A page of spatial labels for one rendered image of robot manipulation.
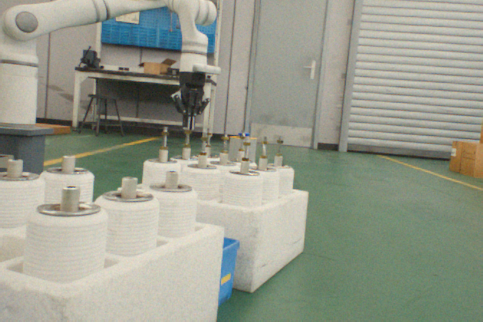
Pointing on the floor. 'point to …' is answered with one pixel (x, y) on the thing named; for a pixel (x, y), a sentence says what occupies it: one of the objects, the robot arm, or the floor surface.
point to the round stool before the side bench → (100, 112)
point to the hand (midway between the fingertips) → (188, 123)
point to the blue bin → (228, 261)
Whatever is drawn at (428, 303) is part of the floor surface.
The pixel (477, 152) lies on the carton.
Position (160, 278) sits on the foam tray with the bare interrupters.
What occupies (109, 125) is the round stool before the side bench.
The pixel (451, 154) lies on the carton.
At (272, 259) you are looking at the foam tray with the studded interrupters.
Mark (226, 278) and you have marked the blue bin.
